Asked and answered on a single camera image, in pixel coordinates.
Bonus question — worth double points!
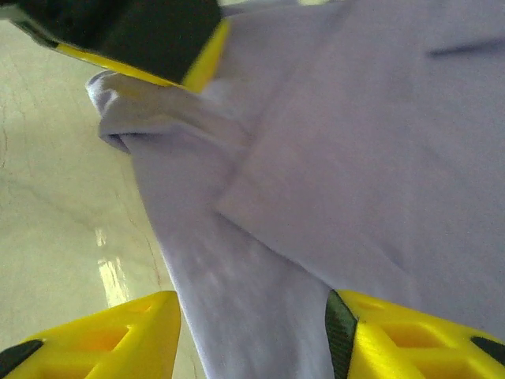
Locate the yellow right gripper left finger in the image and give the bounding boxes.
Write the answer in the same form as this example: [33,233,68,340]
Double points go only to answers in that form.
[0,291,181,379]

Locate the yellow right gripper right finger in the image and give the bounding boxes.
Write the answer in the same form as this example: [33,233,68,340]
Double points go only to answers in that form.
[325,290,505,379]

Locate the purple t-shirt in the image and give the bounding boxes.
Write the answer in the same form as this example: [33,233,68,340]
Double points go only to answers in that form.
[84,0,505,379]

